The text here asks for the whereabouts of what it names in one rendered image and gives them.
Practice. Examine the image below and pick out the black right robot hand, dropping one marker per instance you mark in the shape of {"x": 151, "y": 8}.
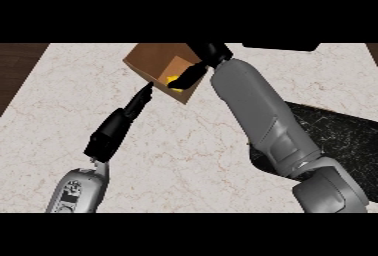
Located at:
{"x": 209, "y": 55}

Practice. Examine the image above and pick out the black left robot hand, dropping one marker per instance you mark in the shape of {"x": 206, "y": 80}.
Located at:
{"x": 113, "y": 130}

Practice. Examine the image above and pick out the yellow lemon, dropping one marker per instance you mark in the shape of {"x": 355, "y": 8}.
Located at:
{"x": 174, "y": 80}

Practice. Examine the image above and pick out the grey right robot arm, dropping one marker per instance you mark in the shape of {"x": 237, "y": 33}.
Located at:
{"x": 276, "y": 133}

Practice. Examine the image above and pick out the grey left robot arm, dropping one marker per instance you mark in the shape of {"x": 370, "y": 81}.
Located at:
{"x": 78, "y": 190}

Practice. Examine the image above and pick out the brown cardboard box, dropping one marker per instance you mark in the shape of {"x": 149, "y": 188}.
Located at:
{"x": 160, "y": 63}

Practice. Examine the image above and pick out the black speckled tray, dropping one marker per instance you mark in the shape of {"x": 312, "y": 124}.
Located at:
{"x": 340, "y": 140}

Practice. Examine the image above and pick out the black appliance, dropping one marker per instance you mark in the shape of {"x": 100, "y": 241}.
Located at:
{"x": 281, "y": 46}

